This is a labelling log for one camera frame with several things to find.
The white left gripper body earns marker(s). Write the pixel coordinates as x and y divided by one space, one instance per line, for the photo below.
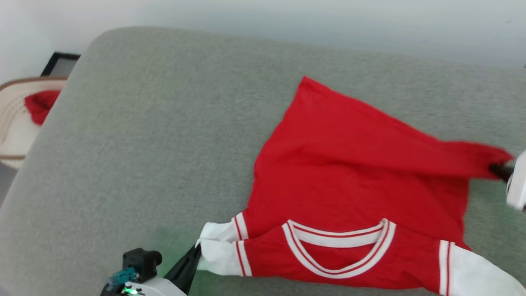
156 287

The beige laundry basket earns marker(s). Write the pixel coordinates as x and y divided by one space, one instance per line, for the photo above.
12 139

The black framed panel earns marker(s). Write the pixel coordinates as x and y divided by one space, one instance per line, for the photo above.
61 65

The red cloth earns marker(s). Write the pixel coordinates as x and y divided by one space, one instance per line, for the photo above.
41 107

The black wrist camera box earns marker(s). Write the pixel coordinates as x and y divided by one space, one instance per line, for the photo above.
141 263

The red jersey with white sleeves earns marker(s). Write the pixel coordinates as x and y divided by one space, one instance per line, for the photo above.
349 172

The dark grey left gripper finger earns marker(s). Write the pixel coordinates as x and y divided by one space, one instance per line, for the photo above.
185 269

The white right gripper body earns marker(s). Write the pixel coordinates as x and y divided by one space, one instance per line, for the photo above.
518 185

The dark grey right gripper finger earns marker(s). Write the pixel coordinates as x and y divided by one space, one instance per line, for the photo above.
501 172

